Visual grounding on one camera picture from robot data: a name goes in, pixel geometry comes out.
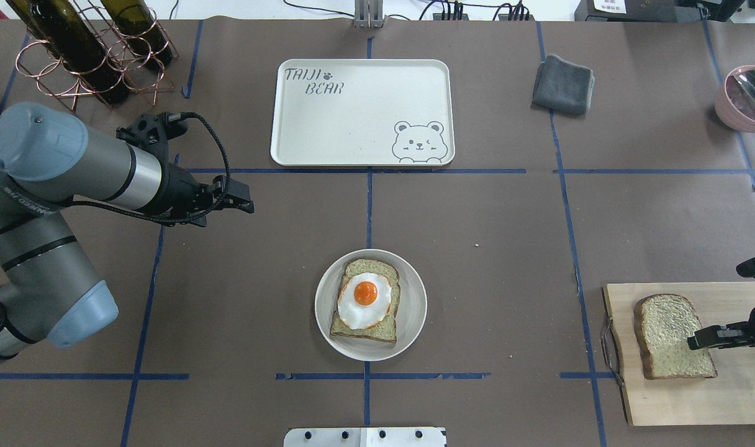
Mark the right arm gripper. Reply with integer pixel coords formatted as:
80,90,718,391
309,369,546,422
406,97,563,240
687,257,755,350

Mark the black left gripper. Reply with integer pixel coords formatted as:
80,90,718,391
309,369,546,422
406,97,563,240
161,163,255,227

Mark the bread slice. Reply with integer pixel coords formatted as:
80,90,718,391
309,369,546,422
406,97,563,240
329,258,400,343
633,294,718,380

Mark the fried egg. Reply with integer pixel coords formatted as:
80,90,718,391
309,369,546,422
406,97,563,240
336,273,392,329

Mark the white round plate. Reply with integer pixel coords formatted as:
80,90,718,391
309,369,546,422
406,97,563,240
314,249,428,362

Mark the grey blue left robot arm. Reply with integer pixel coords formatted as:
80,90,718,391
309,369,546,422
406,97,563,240
0,102,255,365

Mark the cream bear tray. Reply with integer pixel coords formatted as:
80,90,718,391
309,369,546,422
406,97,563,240
270,58,455,168

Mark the wooden cutting board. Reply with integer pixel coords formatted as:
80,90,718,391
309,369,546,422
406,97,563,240
604,282,755,425

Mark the green wine bottle back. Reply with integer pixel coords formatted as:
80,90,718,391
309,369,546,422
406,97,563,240
102,1,173,71

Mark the green wine bottle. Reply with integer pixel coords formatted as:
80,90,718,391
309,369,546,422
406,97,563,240
6,1,130,106
102,1,173,71

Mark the pink bowl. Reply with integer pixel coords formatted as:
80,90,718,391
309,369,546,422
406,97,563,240
713,65,755,133

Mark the green wine bottle middle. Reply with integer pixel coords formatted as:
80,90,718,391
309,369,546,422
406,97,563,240
6,1,130,106

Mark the black power strip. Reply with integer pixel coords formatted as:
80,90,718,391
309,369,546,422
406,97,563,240
419,1,535,22

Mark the folded grey cloth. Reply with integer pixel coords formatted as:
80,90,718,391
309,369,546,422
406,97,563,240
531,53,594,115

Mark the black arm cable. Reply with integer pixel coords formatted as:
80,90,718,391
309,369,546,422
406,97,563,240
53,112,232,225

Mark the copper wire bottle rack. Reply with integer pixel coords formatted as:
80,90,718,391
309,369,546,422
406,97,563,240
9,1,177,112

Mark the aluminium frame post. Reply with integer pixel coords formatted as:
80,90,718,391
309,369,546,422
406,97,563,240
354,0,385,29

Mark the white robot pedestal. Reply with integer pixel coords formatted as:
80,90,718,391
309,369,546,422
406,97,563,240
283,427,448,446

